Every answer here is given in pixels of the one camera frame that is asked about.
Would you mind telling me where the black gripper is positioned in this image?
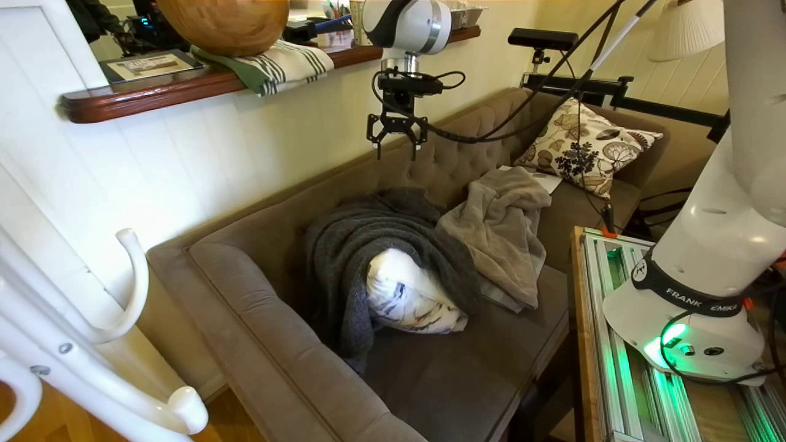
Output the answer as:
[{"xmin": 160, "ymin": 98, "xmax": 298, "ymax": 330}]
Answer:
[{"xmin": 366, "ymin": 70, "xmax": 443, "ymax": 160}]

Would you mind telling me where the dark grey knitted blanket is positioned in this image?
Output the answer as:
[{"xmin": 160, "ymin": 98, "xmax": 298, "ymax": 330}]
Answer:
[{"xmin": 304, "ymin": 189, "xmax": 479, "ymax": 374}]

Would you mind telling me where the white patterned pillow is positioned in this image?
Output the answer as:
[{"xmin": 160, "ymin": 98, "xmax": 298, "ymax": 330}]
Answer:
[{"xmin": 366, "ymin": 248, "xmax": 469, "ymax": 334}]

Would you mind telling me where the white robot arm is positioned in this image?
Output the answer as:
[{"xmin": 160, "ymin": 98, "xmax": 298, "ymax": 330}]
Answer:
[{"xmin": 601, "ymin": 0, "xmax": 786, "ymax": 386}]

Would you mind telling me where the floral right pillow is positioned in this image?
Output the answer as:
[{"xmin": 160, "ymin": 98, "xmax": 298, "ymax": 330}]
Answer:
[{"xmin": 518, "ymin": 98, "xmax": 662, "ymax": 200}]

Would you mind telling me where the striped folded towel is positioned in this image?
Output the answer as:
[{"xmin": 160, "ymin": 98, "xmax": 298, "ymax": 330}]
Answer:
[{"xmin": 196, "ymin": 39, "xmax": 335, "ymax": 95}]

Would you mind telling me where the light grey throw blanket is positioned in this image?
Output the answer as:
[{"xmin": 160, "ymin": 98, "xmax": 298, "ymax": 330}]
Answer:
[{"xmin": 438, "ymin": 167, "xmax": 551, "ymax": 313}]

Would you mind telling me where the grey tufted sofa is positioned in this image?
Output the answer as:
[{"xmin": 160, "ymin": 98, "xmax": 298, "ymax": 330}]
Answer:
[{"xmin": 146, "ymin": 87, "xmax": 721, "ymax": 442}]

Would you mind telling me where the framed picture on ledge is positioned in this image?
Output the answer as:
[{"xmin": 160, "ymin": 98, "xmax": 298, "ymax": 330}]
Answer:
[{"xmin": 100, "ymin": 51, "xmax": 203, "ymax": 84}]

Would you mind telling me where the dark wooden ledge shelf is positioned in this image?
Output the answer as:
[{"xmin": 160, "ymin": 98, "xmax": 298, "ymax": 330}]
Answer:
[{"xmin": 56, "ymin": 22, "xmax": 485, "ymax": 125}]

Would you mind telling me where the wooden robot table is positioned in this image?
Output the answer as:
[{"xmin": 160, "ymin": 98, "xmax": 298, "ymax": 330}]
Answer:
[{"xmin": 568, "ymin": 224, "xmax": 786, "ymax": 442}]

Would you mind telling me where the black camera on stand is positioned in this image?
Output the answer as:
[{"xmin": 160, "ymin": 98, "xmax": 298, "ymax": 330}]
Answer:
[{"xmin": 508, "ymin": 27, "xmax": 577, "ymax": 67}]

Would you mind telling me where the black camera tripod bar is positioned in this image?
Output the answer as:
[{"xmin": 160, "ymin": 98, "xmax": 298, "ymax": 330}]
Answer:
[{"xmin": 523, "ymin": 75, "xmax": 729, "ymax": 143}]

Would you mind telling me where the aluminium rail base plate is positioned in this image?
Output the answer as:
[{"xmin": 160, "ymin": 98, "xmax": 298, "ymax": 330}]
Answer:
[{"xmin": 583, "ymin": 229, "xmax": 786, "ymax": 442}]

